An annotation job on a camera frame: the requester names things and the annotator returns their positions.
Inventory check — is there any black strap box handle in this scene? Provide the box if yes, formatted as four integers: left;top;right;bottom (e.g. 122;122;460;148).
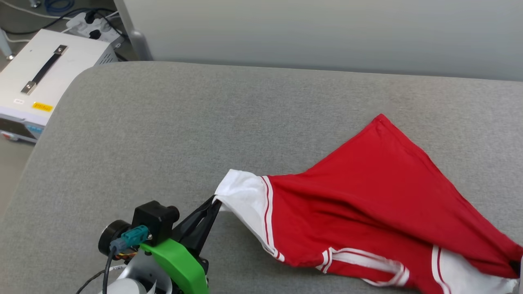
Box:
20;45;69;96

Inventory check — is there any blue cable coil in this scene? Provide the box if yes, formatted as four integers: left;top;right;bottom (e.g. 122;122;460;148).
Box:
44;0;75;13

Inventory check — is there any white power strip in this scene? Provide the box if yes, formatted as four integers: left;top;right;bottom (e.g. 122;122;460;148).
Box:
65;11;124;44

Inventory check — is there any red and white jersey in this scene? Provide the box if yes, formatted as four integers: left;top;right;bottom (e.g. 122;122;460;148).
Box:
214;114;523;294

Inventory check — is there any left camera teal plug cable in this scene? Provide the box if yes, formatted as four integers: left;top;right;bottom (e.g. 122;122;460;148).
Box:
76;225;150;294

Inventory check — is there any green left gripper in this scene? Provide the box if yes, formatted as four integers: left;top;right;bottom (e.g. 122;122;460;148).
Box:
141;196;224;294

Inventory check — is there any white partition panel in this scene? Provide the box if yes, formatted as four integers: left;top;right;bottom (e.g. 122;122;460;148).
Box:
113;0;523;82

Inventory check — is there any white metal equipment box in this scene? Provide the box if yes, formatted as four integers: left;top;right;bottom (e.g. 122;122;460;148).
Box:
0;29;119;144

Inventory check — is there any black power plug cable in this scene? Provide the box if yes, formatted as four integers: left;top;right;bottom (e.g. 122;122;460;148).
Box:
84;10;124;38

